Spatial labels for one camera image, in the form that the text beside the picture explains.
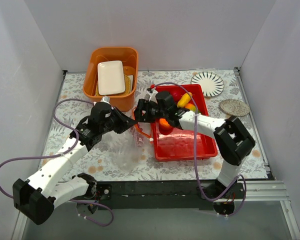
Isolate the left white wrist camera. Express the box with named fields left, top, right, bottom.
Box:
left=101, top=96, right=111, bottom=104

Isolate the orange tangerine toy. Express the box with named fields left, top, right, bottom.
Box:
left=158, top=118, right=173, bottom=133

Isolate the yellow tray in bin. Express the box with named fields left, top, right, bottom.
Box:
left=95, top=74, right=133, bottom=96

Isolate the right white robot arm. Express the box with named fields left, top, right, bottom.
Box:
left=134, top=91, right=256, bottom=199

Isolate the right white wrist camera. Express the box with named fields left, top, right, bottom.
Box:
left=144, top=86, right=158, bottom=103

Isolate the orange plastic bin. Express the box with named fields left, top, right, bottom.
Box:
left=83, top=46, right=138, bottom=112

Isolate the clear zip top bag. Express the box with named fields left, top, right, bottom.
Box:
left=110, top=123, right=153, bottom=171

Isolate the red plastic tray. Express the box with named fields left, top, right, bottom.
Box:
left=151, top=84, right=218, bottom=162

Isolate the white rectangular plate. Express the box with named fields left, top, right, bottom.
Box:
left=97, top=60, right=125, bottom=96

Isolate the purple cable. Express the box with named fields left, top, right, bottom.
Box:
left=0, top=98, right=114, bottom=227
left=152, top=82, right=246, bottom=217

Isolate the purple grape bunch toy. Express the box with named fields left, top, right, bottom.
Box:
left=131, top=126, right=144, bottom=147

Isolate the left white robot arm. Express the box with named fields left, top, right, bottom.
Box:
left=12, top=102, right=137, bottom=225

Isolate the dark red round fruit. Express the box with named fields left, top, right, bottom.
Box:
left=171, top=91, right=182, bottom=101

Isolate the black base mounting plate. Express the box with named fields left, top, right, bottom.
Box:
left=67, top=178, right=246, bottom=211

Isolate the yellow elongated mango toy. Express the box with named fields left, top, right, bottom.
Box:
left=177, top=92, right=192, bottom=108

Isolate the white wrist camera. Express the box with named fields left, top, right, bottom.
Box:
left=144, top=86, right=158, bottom=103
left=101, top=96, right=111, bottom=104

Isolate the speckled round coaster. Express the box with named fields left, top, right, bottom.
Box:
left=219, top=99, right=250, bottom=117

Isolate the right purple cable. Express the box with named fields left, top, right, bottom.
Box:
left=152, top=82, right=246, bottom=217

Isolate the orange green mango toy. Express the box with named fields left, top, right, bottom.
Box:
left=184, top=103, right=197, bottom=113

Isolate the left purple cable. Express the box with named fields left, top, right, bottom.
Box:
left=0, top=98, right=114, bottom=227

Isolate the white striped round plate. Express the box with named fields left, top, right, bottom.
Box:
left=190, top=71, right=225, bottom=98

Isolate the aluminium frame rail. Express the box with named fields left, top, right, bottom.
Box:
left=21, top=180, right=291, bottom=203

